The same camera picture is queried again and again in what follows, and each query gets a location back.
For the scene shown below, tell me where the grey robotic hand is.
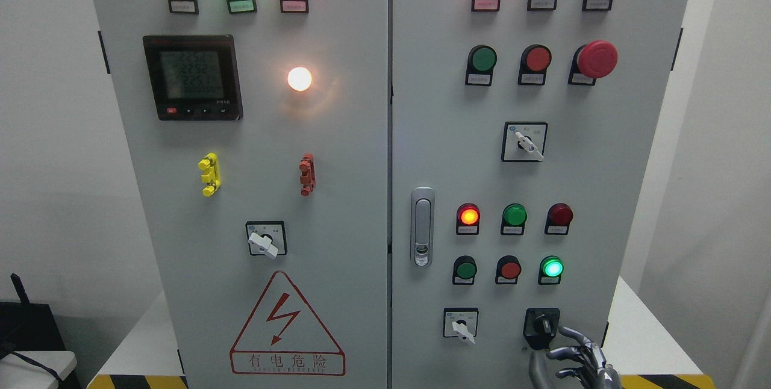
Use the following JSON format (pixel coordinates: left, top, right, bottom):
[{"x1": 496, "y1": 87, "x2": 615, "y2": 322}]
[{"x1": 529, "y1": 326, "x2": 623, "y2": 388}]

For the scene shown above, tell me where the black rotary knob switch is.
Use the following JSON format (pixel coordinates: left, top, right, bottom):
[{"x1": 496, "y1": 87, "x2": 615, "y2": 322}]
[{"x1": 523, "y1": 308, "x2": 561, "y2": 350}]

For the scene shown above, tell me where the green push button lower right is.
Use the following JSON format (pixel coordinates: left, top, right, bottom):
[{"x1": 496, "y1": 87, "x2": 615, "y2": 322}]
[{"x1": 538, "y1": 255, "x2": 564, "y2": 285}]

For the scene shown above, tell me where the green push button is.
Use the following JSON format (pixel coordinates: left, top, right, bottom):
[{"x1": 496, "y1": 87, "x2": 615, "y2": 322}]
[
  {"x1": 538, "y1": 255, "x2": 564, "y2": 285},
  {"x1": 452, "y1": 255, "x2": 478, "y2": 285},
  {"x1": 465, "y1": 45, "x2": 498, "y2": 87}
]

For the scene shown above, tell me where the red push button lower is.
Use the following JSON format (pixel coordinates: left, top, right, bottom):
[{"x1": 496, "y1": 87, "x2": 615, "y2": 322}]
[{"x1": 494, "y1": 255, "x2": 522, "y2": 285}]

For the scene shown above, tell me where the red push button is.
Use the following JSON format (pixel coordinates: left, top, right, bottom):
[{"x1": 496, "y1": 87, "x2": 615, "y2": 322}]
[
  {"x1": 517, "y1": 44, "x2": 552, "y2": 86},
  {"x1": 494, "y1": 255, "x2": 522, "y2": 285}
]

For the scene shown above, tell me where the red indicator middle right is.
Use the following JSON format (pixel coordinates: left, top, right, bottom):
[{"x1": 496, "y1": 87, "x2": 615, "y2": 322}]
[{"x1": 543, "y1": 203, "x2": 575, "y2": 235}]

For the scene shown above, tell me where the green push button lower left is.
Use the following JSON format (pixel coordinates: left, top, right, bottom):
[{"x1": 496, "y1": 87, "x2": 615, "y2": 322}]
[{"x1": 452, "y1": 255, "x2": 478, "y2": 285}]

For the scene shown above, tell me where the green indicator middle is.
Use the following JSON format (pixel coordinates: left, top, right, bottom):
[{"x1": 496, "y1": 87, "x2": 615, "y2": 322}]
[{"x1": 499, "y1": 204, "x2": 528, "y2": 235}]

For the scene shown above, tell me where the red lit indicator middle left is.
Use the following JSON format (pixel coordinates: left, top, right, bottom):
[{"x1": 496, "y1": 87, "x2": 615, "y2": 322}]
[{"x1": 455, "y1": 203, "x2": 480, "y2": 235}]

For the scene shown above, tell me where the red emergency stop mushroom button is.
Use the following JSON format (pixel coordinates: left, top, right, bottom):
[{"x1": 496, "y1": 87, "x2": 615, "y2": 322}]
[{"x1": 568, "y1": 40, "x2": 619, "y2": 86}]

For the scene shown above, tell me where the red electrical hazard warning sticker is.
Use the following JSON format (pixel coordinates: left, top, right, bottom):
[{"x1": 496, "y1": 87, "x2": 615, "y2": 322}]
[{"x1": 229, "y1": 270, "x2": 345, "y2": 376}]

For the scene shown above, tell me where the grey electrical control cabinet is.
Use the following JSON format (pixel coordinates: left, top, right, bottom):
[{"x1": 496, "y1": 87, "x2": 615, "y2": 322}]
[{"x1": 94, "y1": 0, "x2": 687, "y2": 388}]

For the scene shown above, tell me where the red push button upper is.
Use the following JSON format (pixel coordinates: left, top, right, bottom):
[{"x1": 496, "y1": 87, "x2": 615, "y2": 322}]
[{"x1": 517, "y1": 44, "x2": 552, "y2": 86}]

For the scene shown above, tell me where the green push button upper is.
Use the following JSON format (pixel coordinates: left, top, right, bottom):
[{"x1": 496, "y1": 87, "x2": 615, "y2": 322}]
[{"x1": 465, "y1": 45, "x2": 498, "y2": 87}]

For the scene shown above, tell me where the red terminal connector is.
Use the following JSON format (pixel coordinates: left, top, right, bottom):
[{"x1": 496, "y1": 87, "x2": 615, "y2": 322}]
[{"x1": 298, "y1": 152, "x2": 316, "y2": 197}]

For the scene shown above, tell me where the white glowing pilot lamp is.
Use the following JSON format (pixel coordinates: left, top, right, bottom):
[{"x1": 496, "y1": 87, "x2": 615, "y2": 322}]
[{"x1": 287, "y1": 66, "x2": 313, "y2": 92}]

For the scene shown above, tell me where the yellow terminal connector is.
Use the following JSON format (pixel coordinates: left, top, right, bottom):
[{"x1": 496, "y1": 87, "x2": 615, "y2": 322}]
[{"x1": 198, "y1": 152, "x2": 221, "y2": 197}]

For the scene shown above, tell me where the black digital power meter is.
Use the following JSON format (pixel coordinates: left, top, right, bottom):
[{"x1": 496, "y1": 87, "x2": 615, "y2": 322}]
[{"x1": 143, "y1": 34, "x2": 243, "y2": 121}]

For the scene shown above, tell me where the black device with antenna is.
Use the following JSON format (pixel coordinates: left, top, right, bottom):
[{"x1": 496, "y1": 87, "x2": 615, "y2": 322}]
[{"x1": 1, "y1": 273, "x2": 67, "y2": 358}]

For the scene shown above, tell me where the lower white selector switch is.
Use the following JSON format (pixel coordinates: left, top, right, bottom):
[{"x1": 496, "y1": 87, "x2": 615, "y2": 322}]
[{"x1": 443, "y1": 307, "x2": 479, "y2": 345}]

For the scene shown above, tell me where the upper right white selector switch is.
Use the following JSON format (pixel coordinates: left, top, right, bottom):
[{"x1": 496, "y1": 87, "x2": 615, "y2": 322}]
[{"x1": 501, "y1": 121, "x2": 548, "y2": 163}]

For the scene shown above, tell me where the silver door latch handle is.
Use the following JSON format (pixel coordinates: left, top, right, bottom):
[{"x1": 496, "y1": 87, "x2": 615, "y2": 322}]
[{"x1": 410, "y1": 187, "x2": 435, "y2": 267}]

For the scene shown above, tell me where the left door white selector switch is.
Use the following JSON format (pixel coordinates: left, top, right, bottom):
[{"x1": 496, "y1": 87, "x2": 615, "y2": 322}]
[{"x1": 245, "y1": 220, "x2": 287, "y2": 260}]

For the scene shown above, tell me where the white box with cable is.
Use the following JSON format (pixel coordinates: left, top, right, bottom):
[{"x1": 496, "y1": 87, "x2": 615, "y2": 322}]
[{"x1": 1, "y1": 351, "x2": 82, "y2": 388}]

